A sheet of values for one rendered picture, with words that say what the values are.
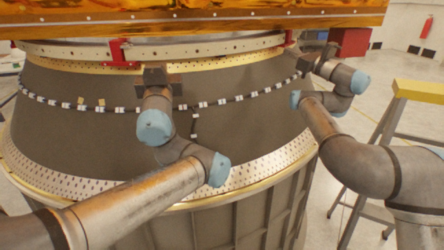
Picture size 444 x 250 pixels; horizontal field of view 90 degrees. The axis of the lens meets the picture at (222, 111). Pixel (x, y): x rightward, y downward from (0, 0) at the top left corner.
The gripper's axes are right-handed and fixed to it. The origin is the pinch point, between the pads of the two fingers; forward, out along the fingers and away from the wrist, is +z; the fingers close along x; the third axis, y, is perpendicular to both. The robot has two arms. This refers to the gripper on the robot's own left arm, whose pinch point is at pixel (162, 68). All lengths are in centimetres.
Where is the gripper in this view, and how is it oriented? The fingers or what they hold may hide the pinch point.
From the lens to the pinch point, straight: 77.5
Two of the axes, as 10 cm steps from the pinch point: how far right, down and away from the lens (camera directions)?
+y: -0.2, 7.9, 6.2
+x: 9.9, -0.7, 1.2
